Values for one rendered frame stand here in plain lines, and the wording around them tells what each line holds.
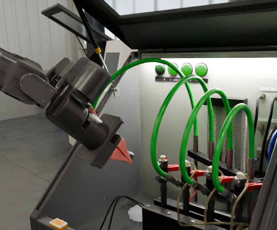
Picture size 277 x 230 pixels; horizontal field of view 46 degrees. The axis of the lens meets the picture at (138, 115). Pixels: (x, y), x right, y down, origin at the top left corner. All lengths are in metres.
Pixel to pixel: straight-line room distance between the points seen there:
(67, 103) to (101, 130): 0.08
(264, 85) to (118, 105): 0.54
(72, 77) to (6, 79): 0.11
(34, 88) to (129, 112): 0.82
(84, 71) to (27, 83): 0.10
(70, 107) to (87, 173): 0.67
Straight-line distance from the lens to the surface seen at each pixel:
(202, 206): 1.02
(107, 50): 4.17
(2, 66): 0.56
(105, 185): 1.29
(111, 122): 0.62
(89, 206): 1.26
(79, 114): 0.57
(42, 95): 0.55
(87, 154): 0.61
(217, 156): 0.73
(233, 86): 1.14
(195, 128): 1.14
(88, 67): 0.58
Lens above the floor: 1.47
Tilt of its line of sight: 12 degrees down
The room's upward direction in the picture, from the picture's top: 2 degrees counter-clockwise
